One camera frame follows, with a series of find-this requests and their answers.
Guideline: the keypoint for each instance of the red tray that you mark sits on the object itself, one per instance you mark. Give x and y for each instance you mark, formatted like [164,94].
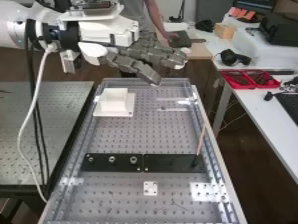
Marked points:
[265,78]
[238,80]

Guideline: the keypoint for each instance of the thin stick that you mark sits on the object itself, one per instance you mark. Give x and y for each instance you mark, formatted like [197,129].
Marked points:
[201,140]

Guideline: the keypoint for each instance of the wooden block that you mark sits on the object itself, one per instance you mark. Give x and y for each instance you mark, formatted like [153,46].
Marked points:
[224,31]

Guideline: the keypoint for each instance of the black keyboard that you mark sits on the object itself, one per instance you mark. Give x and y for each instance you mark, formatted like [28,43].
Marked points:
[289,106]

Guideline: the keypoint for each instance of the small black device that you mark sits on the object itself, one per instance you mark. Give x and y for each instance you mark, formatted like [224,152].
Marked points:
[269,96]

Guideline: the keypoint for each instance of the small white circuit board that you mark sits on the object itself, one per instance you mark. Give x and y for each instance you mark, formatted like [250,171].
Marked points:
[151,188]

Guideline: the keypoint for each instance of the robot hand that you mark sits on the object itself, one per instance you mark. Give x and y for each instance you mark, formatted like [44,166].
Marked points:
[115,33]

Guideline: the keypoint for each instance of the black case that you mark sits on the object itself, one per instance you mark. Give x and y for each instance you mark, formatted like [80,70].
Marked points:
[281,30]

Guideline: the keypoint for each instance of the black headphones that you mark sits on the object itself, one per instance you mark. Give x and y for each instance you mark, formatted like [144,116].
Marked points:
[233,57]

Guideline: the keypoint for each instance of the clear box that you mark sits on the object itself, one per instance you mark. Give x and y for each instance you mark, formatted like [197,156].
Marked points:
[217,186]

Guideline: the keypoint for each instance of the small white box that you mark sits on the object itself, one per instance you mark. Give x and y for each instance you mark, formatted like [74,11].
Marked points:
[115,100]

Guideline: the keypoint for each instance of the person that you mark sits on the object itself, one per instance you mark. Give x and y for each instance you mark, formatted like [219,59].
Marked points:
[137,8]

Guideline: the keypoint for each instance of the white desk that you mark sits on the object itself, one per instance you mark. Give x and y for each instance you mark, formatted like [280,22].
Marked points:
[270,133]
[270,56]

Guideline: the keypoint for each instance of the black plate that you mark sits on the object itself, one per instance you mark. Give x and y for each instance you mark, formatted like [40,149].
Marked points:
[173,163]

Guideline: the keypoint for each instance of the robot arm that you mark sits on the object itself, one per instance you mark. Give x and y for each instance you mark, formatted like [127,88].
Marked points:
[22,26]

